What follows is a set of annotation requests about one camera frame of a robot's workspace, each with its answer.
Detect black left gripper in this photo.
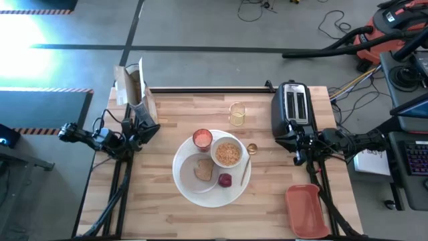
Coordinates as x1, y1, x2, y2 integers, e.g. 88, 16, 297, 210
120, 116, 162, 152

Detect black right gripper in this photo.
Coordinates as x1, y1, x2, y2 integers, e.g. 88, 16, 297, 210
275, 119, 319, 157

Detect blue cereal box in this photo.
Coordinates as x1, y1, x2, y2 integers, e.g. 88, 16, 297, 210
113, 57, 158, 125

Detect red glass tumbler with juice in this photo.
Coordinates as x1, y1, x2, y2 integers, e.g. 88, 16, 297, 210
192, 129, 213, 153

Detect white round plate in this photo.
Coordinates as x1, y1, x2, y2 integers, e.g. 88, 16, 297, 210
179, 153, 220, 194

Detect clear yellow glass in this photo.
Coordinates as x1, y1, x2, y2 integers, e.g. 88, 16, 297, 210
228, 102, 247, 127

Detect brown toast slice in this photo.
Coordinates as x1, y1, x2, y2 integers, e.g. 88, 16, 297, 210
194, 158, 215, 182

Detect white bowl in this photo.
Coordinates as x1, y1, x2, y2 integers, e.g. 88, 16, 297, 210
210, 136, 244, 169

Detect orange plastic basket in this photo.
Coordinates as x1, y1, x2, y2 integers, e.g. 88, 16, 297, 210
284, 183, 331, 240

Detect red apple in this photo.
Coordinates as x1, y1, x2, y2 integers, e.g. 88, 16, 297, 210
218, 173, 233, 188

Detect large white plate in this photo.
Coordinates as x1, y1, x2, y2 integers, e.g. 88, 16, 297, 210
172, 129, 251, 208

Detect black two-slot toaster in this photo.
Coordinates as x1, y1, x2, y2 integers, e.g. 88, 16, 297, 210
270, 80, 314, 143

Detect golden cereal flakes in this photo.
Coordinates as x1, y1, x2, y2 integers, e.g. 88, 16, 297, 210
215, 142, 241, 167

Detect white paper sheet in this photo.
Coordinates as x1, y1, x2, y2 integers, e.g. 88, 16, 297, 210
352, 147, 392, 177

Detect black vacuum wand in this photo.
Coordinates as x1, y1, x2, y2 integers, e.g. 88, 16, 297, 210
282, 29, 417, 60

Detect black diagonal support pole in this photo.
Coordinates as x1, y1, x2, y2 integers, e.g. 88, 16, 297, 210
381, 116, 402, 135

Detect black hazard-striped floor mat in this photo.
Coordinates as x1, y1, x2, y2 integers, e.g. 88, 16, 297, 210
0, 0, 78, 15
0, 87, 94, 136

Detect orange vacuum cleaner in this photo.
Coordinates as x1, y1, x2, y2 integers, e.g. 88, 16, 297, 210
353, 0, 428, 65

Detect black keyboard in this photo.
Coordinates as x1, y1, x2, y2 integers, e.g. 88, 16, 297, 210
403, 140, 428, 177

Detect dark monitor screen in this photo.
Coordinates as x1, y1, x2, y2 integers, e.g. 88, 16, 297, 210
389, 96, 428, 133

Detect dark grey desk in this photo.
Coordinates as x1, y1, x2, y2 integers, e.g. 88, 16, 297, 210
0, 143, 56, 235

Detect black device with blue light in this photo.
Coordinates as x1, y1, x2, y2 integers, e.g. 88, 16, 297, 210
0, 123, 21, 150

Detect black diagonal tube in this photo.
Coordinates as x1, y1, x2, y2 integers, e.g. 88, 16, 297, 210
393, 26, 428, 63

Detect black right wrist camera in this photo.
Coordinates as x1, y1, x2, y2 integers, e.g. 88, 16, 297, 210
293, 149, 306, 167

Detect black table rail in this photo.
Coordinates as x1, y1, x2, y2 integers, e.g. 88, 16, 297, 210
148, 86, 278, 94

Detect yellow and white cable bundle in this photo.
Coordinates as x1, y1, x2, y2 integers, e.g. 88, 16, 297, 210
329, 66, 382, 101

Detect black corrugated vacuum hose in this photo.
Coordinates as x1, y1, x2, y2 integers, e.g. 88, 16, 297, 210
329, 25, 375, 48

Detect black floor cable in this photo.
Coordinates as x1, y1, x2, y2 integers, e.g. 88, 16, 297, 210
237, 0, 265, 23
317, 9, 352, 41

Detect black coiled cable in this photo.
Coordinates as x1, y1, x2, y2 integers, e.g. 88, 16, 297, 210
389, 64, 423, 94

